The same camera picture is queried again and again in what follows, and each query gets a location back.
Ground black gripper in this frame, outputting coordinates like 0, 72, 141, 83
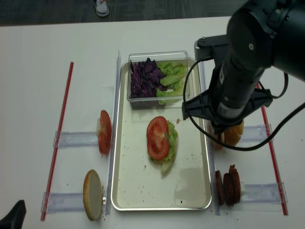
182, 89, 273, 134

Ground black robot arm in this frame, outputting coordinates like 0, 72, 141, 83
182, 0, 305, 133

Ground green lettuce in container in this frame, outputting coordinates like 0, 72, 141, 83
156, 62, 186, 97

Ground tomato slice on burger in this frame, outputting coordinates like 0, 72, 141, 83
146, 116, 170, 160

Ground lettuce leaf on burger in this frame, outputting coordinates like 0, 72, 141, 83
148, 120, 178, 176

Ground upright tomato slice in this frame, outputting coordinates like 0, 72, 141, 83
97, 110, 112, 155

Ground sesame bun left half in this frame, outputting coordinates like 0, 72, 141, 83
208, 123, 225, 150

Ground brown bun right half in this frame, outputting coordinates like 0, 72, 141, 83
224, 120, 244, 146

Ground clear plastic salad container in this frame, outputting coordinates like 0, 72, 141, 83
127, 51, 194, 109

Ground purple cabbage pieces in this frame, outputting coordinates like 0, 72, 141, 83
130, 58, 167, 98

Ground right red strip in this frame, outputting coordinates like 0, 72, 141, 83
256, 83, 288, 215

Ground red strip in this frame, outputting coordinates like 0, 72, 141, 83
41, 62, 74, 221
256, 83, 288, 215

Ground white metal tray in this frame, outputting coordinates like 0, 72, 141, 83
111, 62, 212, 211

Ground back sausage slice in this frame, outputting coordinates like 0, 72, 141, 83
229, 165, 241, 204

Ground sausage slice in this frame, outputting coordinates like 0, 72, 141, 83
223, 173, 236, 206
229, 165, 241, 204
215, 170, 224, 206

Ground front sausage slice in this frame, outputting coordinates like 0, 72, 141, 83
215, 170, 224, 206

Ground middle sausage slice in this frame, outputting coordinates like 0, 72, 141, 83
223, 173, 236, 206

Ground upright bottom bun half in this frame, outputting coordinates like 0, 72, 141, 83
83, 169, 103, 221

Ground left red strip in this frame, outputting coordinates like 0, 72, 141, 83
41, 62, 74, 221

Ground black object at corner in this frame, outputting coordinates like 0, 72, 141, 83
0, 200, 27, 229

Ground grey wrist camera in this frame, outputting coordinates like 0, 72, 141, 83
194, 35, 228, 63

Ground clear bun top holder rail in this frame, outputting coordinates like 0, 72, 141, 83
240, 124, 272, 143

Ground clear bun holder rail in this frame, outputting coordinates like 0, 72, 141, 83
41, 192, 85, 213
240, 124, 272, 143

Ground right clear divider rail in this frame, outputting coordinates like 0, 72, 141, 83
198, 62, 221, 216

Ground clear divider rail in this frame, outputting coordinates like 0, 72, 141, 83
198, 62, 221, 216
103, 51, 122, 215

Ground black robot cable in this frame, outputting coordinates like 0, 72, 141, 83
183, 54, 305, 151

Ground left clear divider rail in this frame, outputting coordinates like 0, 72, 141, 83
103, 51, 122, 215

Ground clear sausage holder rail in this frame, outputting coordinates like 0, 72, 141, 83
240, 182, 287, 204

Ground clear tomato holder rail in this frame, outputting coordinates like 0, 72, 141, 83
53, 131, 98, 148

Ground clear bun bottom holder rail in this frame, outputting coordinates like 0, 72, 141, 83
41, 192, 85, 213

